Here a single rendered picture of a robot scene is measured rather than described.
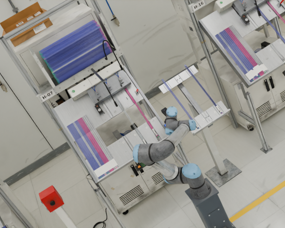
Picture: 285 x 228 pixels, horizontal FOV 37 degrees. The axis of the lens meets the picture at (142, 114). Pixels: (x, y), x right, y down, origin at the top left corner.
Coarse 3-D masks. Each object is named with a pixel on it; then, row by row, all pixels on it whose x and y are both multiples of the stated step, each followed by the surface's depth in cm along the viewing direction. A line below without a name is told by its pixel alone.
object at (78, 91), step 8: (112, 64) 349; (120, 64) 349; (104, 72) 347; (112, 72) 347; (88, 80) 346; (96, 80) 346; (72, 88) 344; (80, 88) 344; (88, 88) 344; (72, 96) 342; (80, 96) 349
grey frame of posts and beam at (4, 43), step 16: (96, 0) 328; (112, 32) 342; (16, 64) 324; (96, 64) 344; (128, 64) 358; (80, 80) 344; (48, 112) 348; (80, 160) 375; (176, 160) 415; (96, 192) 334; (112, 208) 345
